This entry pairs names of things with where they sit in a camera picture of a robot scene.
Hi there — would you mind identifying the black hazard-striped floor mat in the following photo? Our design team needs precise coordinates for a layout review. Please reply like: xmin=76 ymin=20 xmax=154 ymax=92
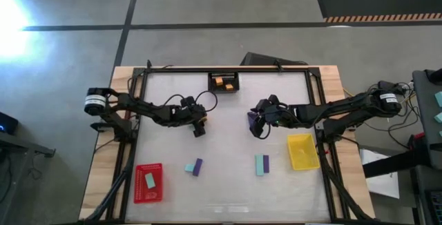
xmin=315 ymin=0 xmax=442 ymax=23

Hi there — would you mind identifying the black side table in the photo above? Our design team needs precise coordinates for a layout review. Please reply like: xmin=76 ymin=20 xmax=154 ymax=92
xmin=410 ymin=68 xmax=442 ymax=170

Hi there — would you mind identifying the dark keyboard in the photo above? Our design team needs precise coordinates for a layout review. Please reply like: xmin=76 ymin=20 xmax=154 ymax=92
xmin=412 ymin=164 xmax=442 ymax=225

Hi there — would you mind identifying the yellow floor cable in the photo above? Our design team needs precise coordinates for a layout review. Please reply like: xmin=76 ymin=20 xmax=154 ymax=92
xmin=341 ymin=86 xmax=417 ymax=115

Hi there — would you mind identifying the black table beam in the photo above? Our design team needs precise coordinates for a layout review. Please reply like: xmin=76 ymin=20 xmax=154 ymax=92
xmin=362 ymin=145 xmax=432 ymax=179

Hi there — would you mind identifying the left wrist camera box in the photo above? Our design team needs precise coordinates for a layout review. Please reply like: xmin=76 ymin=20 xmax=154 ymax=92
xmin=181 ymin=95 xmax=198 ymax=110

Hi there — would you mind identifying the black camera cable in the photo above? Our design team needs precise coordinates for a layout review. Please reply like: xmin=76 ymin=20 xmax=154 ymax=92
xmin=162 ymin=90 xmax=218 ymax=114

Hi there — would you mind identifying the grey metal stand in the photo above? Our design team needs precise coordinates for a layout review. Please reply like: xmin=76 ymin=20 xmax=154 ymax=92
xmin=0 ymin=131 xmax=56 ymax=225

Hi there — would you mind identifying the long teal block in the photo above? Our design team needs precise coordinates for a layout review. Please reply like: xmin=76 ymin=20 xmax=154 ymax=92
xmin=254 ymin=154 xmax=265 ymax=177
xmin=144 ymin=173 xmax=157 ymax=190

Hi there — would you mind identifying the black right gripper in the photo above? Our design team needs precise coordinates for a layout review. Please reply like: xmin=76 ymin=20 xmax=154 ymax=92
xmin=248 ymin=95 xmax=295 ymax=139

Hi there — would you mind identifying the black plastic basket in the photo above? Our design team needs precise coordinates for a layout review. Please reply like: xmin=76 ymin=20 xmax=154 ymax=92
xmin=207 ymin=72 xmax=240 ymax=94

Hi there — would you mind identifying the long thin black cable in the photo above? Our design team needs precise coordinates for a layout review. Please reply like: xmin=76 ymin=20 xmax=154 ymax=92
xmin=127 ymin=61 xmax=173 ymax=93

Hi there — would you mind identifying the white paper sheet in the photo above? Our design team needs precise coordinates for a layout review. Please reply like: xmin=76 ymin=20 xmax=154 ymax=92
xmin=358 ymin=148 xmax=401 ymax=200

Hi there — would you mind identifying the yellow plastic basket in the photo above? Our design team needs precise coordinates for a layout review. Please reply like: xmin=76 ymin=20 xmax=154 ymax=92
xmin=287 ymin=133 xmax=321 ymax=171

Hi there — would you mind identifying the black power strip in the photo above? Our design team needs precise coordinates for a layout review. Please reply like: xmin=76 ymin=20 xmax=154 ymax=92
xmin=377 ymin=79 xmax=407 ymax=93

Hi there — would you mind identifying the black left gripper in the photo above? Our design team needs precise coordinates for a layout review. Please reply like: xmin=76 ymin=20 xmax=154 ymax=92
xmin=171 ymin=106 xmax=208 ymax=138

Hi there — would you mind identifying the black pouch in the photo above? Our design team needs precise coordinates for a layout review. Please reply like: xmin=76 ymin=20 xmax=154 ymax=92
xmin=424 ymin=68 xmax=442 ymax=86

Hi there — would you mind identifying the black angular case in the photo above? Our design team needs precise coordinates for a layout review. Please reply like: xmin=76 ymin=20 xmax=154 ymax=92
xmin=240 ymin=51 xmax=309 ymax=67

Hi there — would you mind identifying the black device blue light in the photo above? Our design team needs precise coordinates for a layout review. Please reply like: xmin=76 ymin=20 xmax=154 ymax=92
xmin=0 ymin=111 xmax=20 ymax=136

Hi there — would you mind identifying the red plastic basket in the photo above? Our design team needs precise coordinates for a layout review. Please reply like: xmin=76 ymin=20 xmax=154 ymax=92
xmin=133 ymin=163 xmax=164 ymax=204

